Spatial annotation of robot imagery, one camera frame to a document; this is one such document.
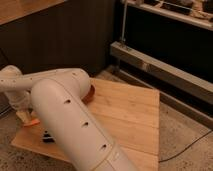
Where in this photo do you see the metal upright pole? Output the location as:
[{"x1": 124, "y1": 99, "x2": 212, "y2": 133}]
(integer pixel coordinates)
[{"x1": 121, "y1": 0, "x2": 128, "y2": 46}]

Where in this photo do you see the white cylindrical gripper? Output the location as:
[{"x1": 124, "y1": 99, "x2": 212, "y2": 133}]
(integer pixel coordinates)
[{"x1": 5, "y1": 90, "x2": 31, "y2": 123}]

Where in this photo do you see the metal shelf rail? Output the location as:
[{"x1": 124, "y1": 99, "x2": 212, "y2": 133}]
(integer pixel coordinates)
[{"x1": 110, "y1": 42, "x2": 213, "y2": 104}]

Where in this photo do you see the black floor cable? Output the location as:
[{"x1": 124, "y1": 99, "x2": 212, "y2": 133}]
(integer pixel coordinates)
[{"x1": 158, "y1": 129, "x2": 213, "y2": 164}]

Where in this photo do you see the black striped brush block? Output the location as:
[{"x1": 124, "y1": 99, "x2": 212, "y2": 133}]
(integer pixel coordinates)
[{"x1": 42, "y1": 131, "x2": 54, "y2": 143}]

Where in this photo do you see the orange pepper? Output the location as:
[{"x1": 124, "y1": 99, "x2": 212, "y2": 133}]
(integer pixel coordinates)
[{"x1": 24, "y1": 119, "x2": 40, "y2": 127}]

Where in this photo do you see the brown red bowl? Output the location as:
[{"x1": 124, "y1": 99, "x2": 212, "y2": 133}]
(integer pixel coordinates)
[{"x1": 82, "y1": 85, "x2": 95, "y2": 104}]

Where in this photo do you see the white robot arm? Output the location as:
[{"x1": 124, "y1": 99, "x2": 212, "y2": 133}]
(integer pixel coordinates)
[{"x1": 0, "y1": 65, "x2": 138, "y2": 171}]

